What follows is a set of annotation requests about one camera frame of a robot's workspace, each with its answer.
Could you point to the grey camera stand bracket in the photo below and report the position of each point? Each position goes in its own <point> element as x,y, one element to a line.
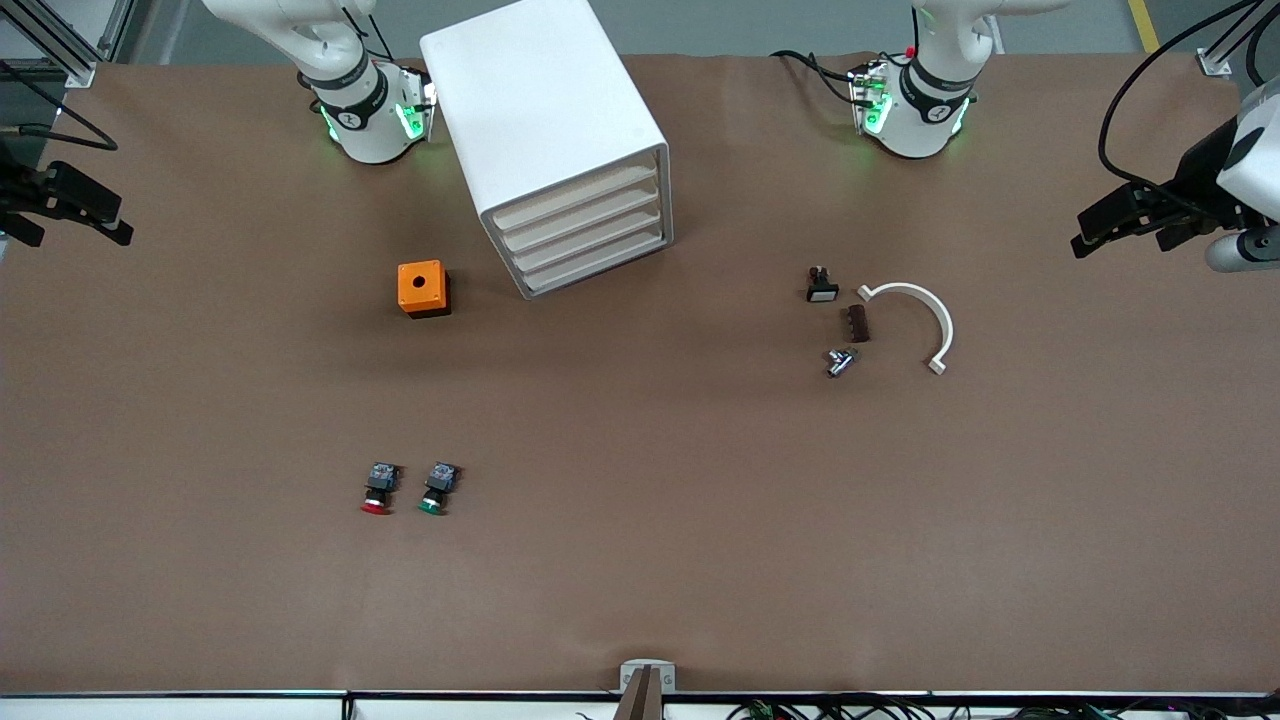
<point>647,678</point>

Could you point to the white table edge rail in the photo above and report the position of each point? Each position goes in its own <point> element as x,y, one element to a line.
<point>200,708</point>

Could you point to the green mushroom push button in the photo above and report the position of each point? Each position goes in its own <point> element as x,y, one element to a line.
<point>440,478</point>

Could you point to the aluminium frame post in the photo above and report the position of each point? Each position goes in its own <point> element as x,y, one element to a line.
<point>80,72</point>
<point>1215,63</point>

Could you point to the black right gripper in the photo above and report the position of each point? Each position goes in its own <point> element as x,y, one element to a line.
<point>20,190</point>

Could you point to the orange button enclosure box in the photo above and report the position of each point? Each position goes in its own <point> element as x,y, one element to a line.
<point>408,295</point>

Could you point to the dark brown terminal block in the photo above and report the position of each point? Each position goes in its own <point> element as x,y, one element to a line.
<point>858,324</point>

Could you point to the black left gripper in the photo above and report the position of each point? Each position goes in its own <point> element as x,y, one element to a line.
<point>1196,180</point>

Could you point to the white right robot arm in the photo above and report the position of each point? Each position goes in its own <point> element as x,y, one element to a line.
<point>375,140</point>

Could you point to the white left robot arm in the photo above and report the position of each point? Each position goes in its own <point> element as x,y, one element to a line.
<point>915,135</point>

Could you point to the brown table cover sheet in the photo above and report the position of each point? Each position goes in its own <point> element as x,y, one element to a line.
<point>640,500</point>

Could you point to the white rectangular push button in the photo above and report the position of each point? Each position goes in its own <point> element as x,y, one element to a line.
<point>822,292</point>

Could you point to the silver metal fitting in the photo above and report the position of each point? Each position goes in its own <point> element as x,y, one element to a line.
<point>840,362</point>

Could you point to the red mushroom push button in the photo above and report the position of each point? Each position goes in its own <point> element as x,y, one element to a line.
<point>381,478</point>

